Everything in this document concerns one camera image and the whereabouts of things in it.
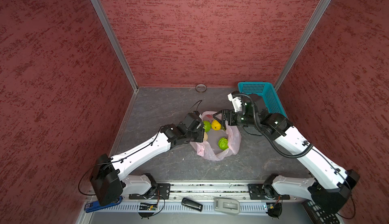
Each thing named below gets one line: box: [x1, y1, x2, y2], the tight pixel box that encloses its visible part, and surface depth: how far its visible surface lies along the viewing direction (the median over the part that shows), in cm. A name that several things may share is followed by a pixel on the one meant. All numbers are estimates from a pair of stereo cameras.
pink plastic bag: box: [189, 110, 242, 161], surface depth 79 cm
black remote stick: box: [181, 197, 204, 212], surface depth 70 cm
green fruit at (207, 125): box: [202, 120, 212, 133], surface depth 94 cm
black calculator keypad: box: [301, 199, 341, 224], surface depth 68 cm
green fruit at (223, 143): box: [217, 136, 229, 151], surface depth 87 cm
